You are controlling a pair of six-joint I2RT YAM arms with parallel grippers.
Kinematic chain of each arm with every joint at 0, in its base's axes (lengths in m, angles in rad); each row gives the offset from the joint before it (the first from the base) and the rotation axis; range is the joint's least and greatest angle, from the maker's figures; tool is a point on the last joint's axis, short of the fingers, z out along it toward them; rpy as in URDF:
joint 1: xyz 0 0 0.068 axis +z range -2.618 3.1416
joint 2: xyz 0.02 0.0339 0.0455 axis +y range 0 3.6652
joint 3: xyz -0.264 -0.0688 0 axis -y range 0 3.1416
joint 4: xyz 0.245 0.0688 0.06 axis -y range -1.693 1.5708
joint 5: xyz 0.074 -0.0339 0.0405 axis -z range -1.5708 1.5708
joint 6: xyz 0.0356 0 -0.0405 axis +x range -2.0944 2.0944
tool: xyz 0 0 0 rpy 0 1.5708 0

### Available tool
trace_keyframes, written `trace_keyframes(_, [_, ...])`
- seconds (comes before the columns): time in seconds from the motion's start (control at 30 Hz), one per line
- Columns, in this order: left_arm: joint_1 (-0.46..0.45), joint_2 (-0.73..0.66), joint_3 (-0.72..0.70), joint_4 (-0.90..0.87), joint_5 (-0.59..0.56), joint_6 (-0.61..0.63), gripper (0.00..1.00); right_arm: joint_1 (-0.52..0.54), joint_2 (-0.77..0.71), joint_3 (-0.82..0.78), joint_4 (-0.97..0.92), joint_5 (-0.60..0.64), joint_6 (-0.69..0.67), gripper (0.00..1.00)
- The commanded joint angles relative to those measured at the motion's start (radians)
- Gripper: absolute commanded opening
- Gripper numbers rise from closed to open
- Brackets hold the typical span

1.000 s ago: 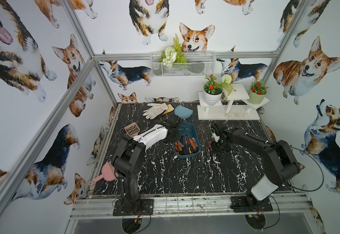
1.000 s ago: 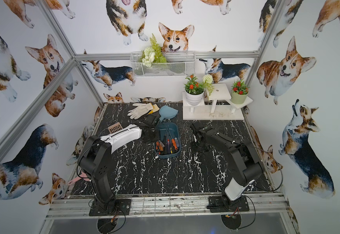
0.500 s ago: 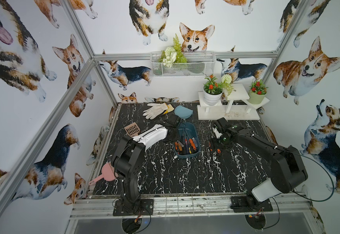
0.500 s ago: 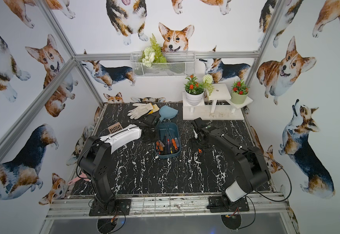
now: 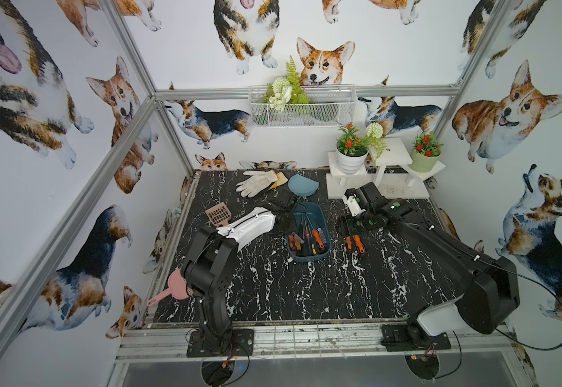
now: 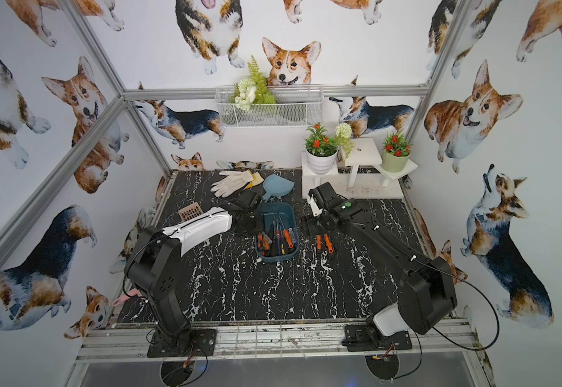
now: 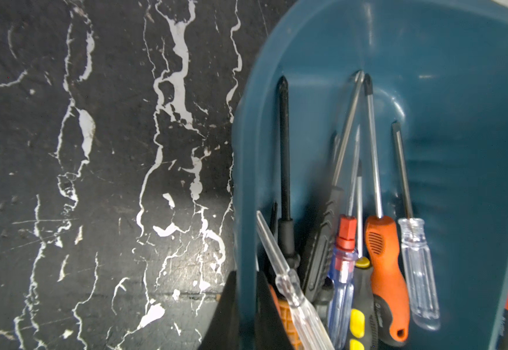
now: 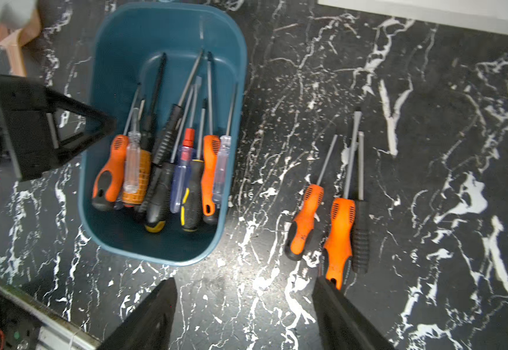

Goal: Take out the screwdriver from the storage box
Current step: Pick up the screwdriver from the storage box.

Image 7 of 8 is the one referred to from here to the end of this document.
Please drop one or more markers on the red blue screwdriver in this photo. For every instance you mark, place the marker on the red blue screwdriver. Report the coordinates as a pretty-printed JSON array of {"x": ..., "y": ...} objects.
[{"x": 344, "y": 258}]

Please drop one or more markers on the teal storage box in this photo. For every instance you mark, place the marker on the teal storage box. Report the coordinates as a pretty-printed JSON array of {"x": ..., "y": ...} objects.
[{"x": 440, "y": 69}]

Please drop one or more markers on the orange screwdriver in box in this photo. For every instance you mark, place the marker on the orange screwdriver in box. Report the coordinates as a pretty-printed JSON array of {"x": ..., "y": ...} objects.
[{"x": 391, "y": 301}]

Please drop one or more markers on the orange screwdriver left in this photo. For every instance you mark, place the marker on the orange screwdriver left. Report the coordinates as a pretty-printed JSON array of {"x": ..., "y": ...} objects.
[{"x": 283, "y": 309}]

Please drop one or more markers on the clear handled screwdriver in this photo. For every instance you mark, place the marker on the clear handled screwdriver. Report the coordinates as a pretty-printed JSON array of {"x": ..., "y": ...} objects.
[{"x": 416, "y": 255}]

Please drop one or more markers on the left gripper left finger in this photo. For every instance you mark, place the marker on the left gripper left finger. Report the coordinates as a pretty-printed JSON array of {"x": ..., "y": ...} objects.
[{"x": 223, "y": 332}]

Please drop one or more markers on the black screwdriver in box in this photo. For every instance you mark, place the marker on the black screwdriver in box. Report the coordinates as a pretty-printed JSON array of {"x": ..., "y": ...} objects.
[{"x": 286, "y": 236}]

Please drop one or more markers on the black yellow screwdriver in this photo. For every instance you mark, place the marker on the black yellow screwdriver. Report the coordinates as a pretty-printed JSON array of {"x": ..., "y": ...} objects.
[{"x": 363, "y": 330}]

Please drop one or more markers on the clear tester screwdriver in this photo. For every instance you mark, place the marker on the clear tester screwdriver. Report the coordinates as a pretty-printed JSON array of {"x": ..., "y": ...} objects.
[{"x": 309, "y": 327}]

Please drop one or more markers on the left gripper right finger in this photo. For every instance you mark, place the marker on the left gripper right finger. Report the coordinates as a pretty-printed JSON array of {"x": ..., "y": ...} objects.
[{"x": 269, "y": 330}]

